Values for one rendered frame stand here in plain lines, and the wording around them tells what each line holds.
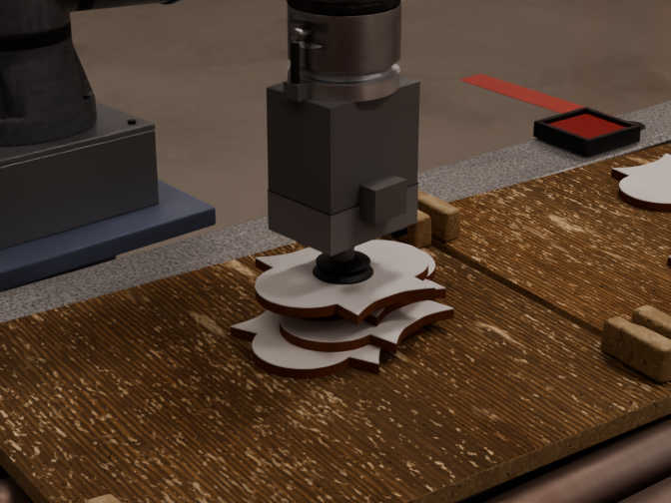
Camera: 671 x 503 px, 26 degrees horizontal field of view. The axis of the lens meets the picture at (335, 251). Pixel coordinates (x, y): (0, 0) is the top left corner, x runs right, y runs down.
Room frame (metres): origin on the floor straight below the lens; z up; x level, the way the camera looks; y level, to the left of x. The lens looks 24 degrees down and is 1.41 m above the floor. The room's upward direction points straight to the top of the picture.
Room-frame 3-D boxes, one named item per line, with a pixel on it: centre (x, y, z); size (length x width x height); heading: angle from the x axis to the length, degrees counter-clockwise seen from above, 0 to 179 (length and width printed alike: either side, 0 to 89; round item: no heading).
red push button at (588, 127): (1.39, -0.25, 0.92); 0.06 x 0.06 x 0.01; 37
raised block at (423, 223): (1.09, -0.05, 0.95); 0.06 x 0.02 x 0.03; 35
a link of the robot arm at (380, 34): (0.93, 0.00, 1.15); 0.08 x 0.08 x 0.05
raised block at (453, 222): (1.11, -0.08, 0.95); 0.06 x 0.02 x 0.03; 34
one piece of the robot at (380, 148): (0.92, -0.01, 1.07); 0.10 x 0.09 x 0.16; 44
